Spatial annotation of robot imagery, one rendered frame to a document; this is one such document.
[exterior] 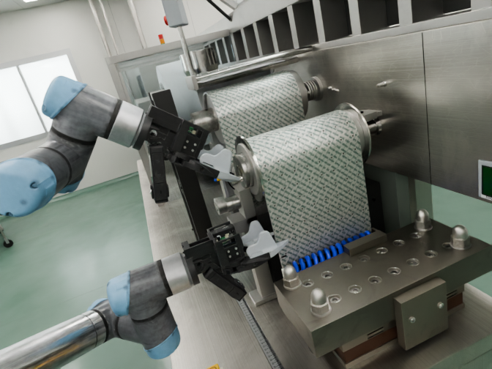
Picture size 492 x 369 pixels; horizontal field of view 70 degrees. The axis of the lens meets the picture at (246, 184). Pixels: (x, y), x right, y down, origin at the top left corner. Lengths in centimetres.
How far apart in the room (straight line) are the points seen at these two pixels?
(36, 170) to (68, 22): 579
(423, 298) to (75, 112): 68
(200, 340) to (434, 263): 53
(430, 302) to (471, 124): 32
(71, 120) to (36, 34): 570
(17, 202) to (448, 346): 75
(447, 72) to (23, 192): 68
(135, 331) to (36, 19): 584
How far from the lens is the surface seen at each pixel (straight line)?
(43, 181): 55
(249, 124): 92
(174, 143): 65
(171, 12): 124
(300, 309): 68
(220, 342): 86
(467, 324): 84
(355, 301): 68
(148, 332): 75
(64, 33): 628
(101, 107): 64
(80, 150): 66
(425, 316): 75
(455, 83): 71
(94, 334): 81
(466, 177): 75
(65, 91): 64
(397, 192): 92
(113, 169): 635
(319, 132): 75
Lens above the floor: 148
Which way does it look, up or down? 20 degrees down
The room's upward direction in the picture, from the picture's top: 14 degrees counter-clockwise
